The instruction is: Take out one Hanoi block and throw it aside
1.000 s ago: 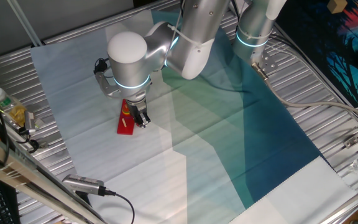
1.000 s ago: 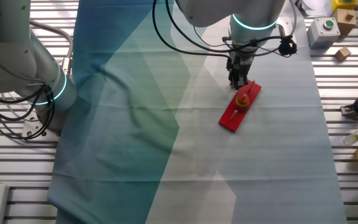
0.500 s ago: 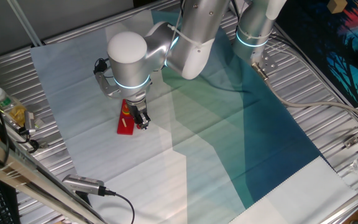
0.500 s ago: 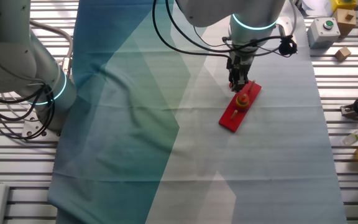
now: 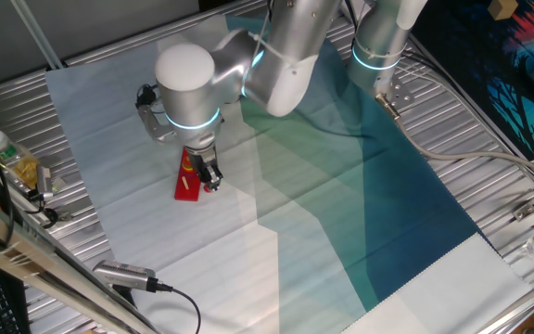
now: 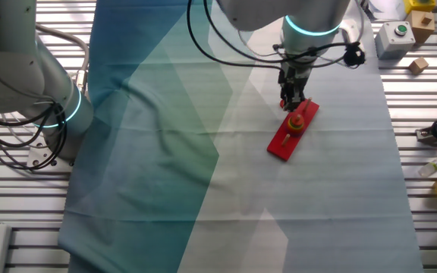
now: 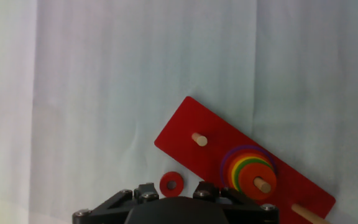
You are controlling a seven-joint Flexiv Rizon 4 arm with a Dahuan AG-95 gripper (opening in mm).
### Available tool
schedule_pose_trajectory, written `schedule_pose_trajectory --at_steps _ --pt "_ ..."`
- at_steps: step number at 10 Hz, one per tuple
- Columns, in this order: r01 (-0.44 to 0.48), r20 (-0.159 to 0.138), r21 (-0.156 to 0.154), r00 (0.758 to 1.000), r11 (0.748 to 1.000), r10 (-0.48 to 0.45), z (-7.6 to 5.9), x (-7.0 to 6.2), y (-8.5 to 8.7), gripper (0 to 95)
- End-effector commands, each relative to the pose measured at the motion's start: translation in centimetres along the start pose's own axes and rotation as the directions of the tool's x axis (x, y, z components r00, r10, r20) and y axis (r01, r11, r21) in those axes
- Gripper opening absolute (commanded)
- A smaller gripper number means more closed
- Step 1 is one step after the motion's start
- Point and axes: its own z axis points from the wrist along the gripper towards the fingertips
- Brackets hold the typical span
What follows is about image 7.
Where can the red Hanoi board with pegs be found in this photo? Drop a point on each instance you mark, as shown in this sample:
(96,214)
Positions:
(185,118)

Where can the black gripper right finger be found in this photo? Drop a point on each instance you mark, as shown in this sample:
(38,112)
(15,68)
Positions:
(253,211)

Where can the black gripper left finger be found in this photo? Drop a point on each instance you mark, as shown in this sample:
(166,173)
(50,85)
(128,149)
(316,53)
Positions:
(104,211)

